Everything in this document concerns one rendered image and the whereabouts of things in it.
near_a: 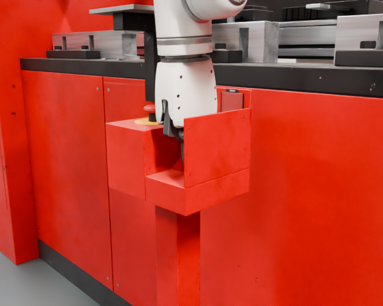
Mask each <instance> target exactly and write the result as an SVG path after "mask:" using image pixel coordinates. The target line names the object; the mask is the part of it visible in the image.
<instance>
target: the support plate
mask: <svg viewBox="0 0 383 306"><path fill-rule="evenodd" d="M117 12H131V13H147V14H154V6H151V5H139V4H130V5H121V6H116V7H107V8H98V9H92V10H89V14H93V15H110V16H113V13H117Z"/></svg>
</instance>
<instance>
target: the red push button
mask: <svg viewBox="0 0 383 306"><path fill-rule="evenodd" d="M143 111H144V112H146V113H148V121H150V122H157V120H156V107H155V104H149V105H146V106H145V107H144V108H143Z"/></svg>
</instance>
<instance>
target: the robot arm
mask: <svg viewBox="0 0 383 306"><path fill-rule="evenodd" d="M153 1H154V15H155V23H156V38H157V52H158V55H160V56H165V58H161V63H158V64H157V69H156V82H155V107H156V120H157V123H158V124H159V125H163V126H164V129H163V134H164V135H165V136H169V137H176V138H177V141H178V142H181V155H182V164H184V130H183V129H184V118H189V117H196V116H201V115H208V114H215V113H217V93H216V81H215V74H214V70H213V64H212V59H211V58H210V55H206V53H210V52H213V44H212V20H213V19H226V18H230V17H233V16H235V15H237V14H239V12H240V11H242V9H243V8H244V6H245V5H246V2H247V0H153Z"/></svg>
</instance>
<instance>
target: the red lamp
mask: <svg viewBox="0 0 383 306"><path fill-rule="evenodd" d="M242 108H243V94H242V93H230V92H222V112H227V111H234V110H238V109H242Z"/></svg>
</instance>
